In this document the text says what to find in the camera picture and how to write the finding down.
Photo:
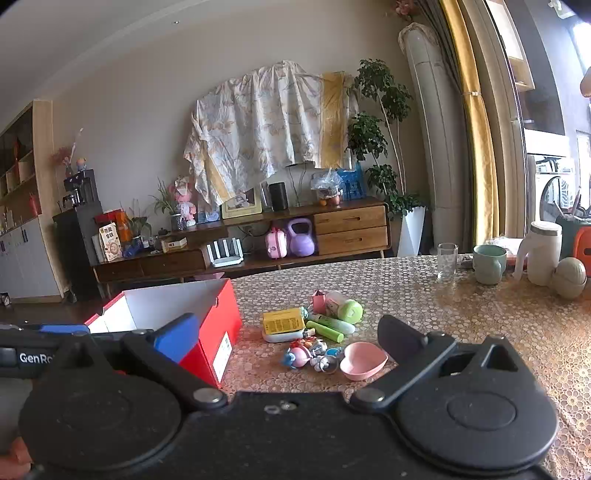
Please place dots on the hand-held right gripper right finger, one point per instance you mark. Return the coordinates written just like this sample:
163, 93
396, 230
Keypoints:
397, 337

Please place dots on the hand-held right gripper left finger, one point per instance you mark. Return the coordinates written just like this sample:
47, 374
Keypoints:
178, 337

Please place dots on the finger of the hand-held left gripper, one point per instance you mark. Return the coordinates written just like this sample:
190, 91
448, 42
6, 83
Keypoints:
64, 328

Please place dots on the red cardboard box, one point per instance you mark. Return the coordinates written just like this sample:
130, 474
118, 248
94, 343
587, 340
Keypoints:
161, 300

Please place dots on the pink heart bowl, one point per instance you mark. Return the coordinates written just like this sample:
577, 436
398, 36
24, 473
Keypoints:
362, 362

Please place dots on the clear jar with green lid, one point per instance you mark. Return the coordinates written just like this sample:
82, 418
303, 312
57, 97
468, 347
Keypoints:
349, 311

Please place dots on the red and white toy figure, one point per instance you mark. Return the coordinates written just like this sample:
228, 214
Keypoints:
311, 345

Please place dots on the pink and blue toy figure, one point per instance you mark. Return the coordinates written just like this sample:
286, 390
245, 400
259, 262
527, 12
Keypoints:
295, 357

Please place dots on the yellow carton box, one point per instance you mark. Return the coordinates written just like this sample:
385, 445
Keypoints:
282, 321

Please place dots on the pale green tube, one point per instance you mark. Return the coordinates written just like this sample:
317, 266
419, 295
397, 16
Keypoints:
339, 326

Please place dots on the pink flat item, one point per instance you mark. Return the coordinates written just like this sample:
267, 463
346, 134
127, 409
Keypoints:
207, 276

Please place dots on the black cabinet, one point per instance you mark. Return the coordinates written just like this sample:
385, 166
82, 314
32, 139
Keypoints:
74, 258

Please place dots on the small pink box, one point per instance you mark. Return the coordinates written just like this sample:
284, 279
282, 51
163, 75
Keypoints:
319, 302

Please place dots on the clear drinking glass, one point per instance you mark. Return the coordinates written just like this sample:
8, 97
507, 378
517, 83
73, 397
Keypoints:
447, 263

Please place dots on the small yellow and white box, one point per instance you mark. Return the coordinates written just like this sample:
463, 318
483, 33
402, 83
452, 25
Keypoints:
174, 244

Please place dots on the white router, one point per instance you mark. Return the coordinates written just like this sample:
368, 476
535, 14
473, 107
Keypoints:
225, 256

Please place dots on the printed snack box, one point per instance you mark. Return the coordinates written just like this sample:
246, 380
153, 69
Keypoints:
111, 242

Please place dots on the white flat bottle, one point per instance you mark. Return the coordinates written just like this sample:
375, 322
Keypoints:
282, 338

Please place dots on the white planter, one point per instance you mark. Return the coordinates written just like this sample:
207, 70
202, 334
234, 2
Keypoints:
412, 233

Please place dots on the wooden media console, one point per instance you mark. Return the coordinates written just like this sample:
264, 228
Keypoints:
351, 240

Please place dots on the small potted plant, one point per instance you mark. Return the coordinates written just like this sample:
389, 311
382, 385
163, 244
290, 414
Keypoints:
175, 221
138, 224

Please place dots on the green mug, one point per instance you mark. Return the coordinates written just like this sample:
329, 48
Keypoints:
488, 265

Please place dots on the orange box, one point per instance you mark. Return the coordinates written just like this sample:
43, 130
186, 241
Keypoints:
121, 221

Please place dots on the purple kettlebell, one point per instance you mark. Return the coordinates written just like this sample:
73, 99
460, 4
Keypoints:
301, 242

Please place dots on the pink toy suitcase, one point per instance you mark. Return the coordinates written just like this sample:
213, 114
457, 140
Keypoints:
277, 244

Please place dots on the pink doll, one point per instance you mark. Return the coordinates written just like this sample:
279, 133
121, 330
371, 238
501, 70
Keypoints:
183, 201

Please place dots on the black coffee machine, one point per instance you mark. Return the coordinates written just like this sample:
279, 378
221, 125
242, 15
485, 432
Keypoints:
83, 189

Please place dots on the clear plastic bag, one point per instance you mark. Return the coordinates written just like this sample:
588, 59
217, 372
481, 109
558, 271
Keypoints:
325, 187

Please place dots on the white jug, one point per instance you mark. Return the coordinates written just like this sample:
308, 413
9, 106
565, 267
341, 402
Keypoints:
542, 254

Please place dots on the black speaker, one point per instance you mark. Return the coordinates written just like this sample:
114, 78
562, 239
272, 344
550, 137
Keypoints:
279, 197

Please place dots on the beige egg-shaped container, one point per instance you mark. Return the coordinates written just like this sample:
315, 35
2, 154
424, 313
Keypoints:
570, 277

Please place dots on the white standing air conditioner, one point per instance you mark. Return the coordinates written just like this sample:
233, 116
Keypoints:
438, 138

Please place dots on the tall green potted tree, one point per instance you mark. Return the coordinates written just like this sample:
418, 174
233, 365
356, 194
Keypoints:
376, 134

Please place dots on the orange stool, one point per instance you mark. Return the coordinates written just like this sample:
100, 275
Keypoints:
582, 249

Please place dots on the yellow curtain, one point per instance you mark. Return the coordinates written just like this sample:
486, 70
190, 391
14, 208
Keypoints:
480, 138

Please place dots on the floral cloth cover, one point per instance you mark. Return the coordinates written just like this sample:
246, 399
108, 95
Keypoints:
258, 124

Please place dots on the white washing machine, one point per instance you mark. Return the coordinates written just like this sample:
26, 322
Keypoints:
549, 147

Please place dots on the wooden wall cabinet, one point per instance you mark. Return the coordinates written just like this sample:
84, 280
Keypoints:
23, 230

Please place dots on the picture frame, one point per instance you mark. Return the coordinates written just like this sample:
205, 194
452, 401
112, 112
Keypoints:
241, 205

